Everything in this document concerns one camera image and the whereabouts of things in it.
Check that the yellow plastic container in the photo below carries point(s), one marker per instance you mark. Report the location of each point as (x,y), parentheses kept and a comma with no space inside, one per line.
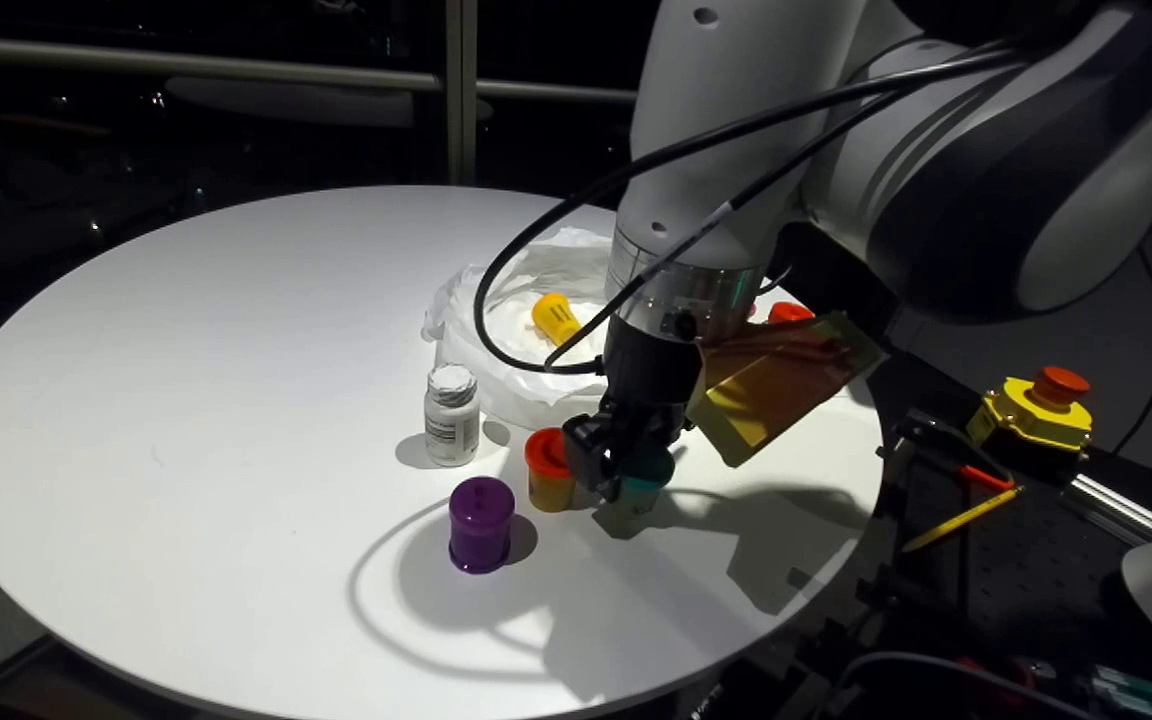
(556,318)

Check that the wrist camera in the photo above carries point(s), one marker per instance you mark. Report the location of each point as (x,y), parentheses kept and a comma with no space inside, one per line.
(776,385)

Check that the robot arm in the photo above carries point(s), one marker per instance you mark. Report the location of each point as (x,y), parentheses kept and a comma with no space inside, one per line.
(736,120)

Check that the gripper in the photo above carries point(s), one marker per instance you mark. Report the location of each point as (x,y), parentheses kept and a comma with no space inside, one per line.
(648,372)

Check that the yellow pencil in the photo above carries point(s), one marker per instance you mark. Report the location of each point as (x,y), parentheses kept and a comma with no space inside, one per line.
(961,520)

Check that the grey metal railing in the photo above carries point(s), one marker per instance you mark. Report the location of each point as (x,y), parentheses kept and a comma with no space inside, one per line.
(236,68)

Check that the yellow emergency stop button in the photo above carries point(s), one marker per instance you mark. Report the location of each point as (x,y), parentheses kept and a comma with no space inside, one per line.
(1034,410)

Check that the orange plastic container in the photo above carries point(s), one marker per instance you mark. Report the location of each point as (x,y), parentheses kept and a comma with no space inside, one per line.
(791,312)

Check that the white plastic bag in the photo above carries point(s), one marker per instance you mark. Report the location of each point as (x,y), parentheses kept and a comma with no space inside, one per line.
(511,300)

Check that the teal plastic container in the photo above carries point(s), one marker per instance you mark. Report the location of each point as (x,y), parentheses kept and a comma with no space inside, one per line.
(644,492)

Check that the yellow container with red lid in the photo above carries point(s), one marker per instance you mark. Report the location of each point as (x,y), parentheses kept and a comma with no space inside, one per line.
(546,478)

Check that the purple plastic container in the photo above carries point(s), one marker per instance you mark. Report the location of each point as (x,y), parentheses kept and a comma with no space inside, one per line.
(481,525)

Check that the white pill bottle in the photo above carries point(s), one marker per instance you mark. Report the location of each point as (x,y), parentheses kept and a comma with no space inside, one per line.
(452,420)

